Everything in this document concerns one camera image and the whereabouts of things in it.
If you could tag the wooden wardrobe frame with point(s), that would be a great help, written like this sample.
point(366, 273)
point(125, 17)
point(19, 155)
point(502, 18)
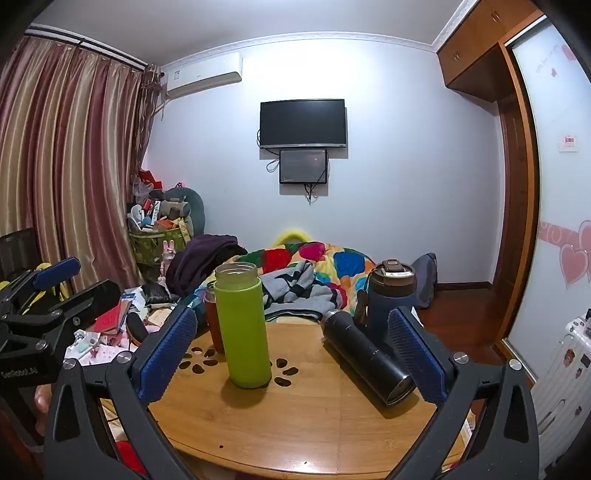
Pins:
point(517, 194)

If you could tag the red paper bag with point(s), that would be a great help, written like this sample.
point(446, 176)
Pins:
point(147, 177)

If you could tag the white air conditioner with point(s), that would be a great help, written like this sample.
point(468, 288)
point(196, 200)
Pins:
point(203, 74)

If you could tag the wooden overhead cabinet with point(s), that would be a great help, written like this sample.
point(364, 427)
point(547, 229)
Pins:
point(480, 50)

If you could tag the red book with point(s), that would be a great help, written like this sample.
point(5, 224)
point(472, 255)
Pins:
point(111, 318)

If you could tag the white stickered suitcase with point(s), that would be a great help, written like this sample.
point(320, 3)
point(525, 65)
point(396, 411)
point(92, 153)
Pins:
point(561, 392)

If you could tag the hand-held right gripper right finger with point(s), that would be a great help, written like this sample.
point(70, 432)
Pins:
point(418, 355)

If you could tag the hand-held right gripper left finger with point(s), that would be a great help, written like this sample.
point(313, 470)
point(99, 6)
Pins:
point(168, 355)

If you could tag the frosted heart-print sliding door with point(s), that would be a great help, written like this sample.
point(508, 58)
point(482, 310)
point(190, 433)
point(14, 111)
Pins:
point(558, 207)

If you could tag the black chair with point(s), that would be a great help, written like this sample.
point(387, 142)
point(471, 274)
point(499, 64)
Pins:
point(18, 251)

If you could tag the dark blue bag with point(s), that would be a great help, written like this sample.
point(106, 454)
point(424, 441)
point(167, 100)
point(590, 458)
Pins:
point(427, 277)

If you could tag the green bottle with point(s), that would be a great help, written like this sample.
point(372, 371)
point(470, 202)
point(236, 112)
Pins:
point(242, 332)

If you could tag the grey striped cloth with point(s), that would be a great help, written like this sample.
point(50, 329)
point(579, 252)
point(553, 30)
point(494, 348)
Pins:
point(300, 286)

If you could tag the grey-green round cushion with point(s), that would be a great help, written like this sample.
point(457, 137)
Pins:
point(196, 207)

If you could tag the dark blue brown-lidded cup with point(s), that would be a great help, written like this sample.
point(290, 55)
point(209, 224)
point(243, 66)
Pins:
point(390, 297)

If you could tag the black wall television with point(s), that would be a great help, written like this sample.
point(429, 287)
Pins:
point(303, 122)

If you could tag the small black wall monitor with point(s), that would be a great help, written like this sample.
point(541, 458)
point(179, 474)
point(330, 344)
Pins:
point(303, 166)

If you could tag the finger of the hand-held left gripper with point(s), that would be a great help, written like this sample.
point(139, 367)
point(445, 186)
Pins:
point(60, 270)
point(90, 295)

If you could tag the black thermos cup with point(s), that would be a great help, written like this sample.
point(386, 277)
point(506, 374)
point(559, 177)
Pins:
point(369, 360)

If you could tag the striped red-beige curtain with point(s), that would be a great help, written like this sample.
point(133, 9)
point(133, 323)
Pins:
point(69, 161)

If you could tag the green storage basket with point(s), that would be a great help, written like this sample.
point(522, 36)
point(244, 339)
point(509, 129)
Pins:
point(147, 247)

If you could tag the dark purple cloth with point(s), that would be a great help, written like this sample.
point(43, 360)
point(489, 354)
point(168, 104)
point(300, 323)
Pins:
point(198, 263)

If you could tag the colourful patterned blanket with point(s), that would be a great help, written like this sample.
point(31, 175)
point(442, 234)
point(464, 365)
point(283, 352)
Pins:
point(351, 263)

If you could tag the yellow plastic item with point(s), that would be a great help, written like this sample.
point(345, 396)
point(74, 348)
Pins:
point(292, 234)

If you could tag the person's left hand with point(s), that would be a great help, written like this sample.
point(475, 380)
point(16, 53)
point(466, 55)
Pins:
point(44, 398)

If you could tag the pink bunny toy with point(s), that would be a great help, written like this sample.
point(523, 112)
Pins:
point(169, 249)

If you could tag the red-brown bottle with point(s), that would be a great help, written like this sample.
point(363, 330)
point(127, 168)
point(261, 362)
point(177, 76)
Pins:
point(213, 323)

